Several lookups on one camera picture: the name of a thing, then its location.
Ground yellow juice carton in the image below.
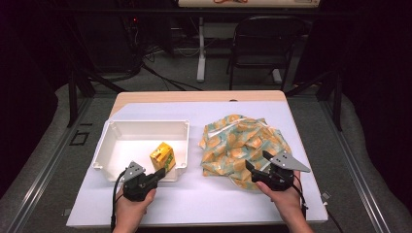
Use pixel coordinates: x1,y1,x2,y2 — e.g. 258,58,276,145
149,142,177,173

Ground black floor cable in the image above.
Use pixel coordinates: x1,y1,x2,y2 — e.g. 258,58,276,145
141,62,204,92

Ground orange patterned cloth bag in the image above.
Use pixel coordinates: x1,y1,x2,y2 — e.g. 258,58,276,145
198,113,292,192

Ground person's left hand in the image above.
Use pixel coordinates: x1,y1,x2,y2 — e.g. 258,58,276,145
114,188,157,226

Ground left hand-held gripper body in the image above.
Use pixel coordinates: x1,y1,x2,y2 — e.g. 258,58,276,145
121,160,160,203

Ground person's right hand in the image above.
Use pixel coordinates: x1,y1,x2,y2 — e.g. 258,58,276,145
255,171,304,218

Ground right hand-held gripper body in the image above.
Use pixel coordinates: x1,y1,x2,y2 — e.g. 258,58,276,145
251,150,312,192

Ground white plastic box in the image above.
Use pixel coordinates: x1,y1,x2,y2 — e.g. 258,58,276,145
91,119,190,183

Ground white table cover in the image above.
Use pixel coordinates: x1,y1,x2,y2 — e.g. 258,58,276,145
66,100,328,228

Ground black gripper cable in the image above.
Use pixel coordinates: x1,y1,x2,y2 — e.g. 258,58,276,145
110,169,128,231
292,174,345,233

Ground white desk leg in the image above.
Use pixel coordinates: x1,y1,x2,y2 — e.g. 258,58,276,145
271,67,284,85
196,17,207,83

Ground black metal stand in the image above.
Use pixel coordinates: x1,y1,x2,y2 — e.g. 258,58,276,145
285,69,344,132
66,67,128,128

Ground black folding chair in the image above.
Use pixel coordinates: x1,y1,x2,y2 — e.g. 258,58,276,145
225,15,309,92

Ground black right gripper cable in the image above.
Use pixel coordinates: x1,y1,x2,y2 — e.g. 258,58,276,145
292,174,345,233

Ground aluminium floor rail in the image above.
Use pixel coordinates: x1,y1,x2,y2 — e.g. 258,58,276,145
0,96,95,233
319,96,392,233

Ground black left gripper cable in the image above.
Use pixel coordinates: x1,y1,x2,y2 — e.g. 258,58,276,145
110,169,128,231

